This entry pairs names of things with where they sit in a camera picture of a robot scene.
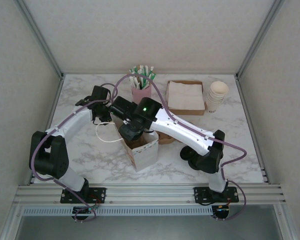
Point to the wide aluminium base rail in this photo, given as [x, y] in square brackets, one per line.
[150, 195]

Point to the aluminium frame post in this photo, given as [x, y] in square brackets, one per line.
[258, 40]
[43, 40]

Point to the white printed paper bag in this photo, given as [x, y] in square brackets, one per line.
[146, 155]

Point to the white paper napkin stack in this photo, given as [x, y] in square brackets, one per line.
[168, 102]

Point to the brown cardboard tray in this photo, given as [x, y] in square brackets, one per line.
[185, 112]

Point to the pink straw holder cup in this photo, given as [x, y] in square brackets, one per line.
[141, 96]

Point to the aluminium lower frame bar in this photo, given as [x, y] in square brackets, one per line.
[281, 222]
[11, 222]

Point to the white paper cup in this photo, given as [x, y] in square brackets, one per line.
[218, 88]
[216, 96]
[212, 109]
[215, 99]
[214, 104]

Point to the aluminium table side rail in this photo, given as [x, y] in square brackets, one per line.
[52, 112]
[246, 112]

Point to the green white wrapped straw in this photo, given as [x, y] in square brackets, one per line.
[134, 73]
[152, 78]
[150, 73]
[145, 75]

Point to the green circuit board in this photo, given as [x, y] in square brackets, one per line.
[86, 210]
[222, 210]

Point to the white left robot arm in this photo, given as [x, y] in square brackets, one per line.
[72, 122]

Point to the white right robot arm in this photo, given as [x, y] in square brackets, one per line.
[180, 130]

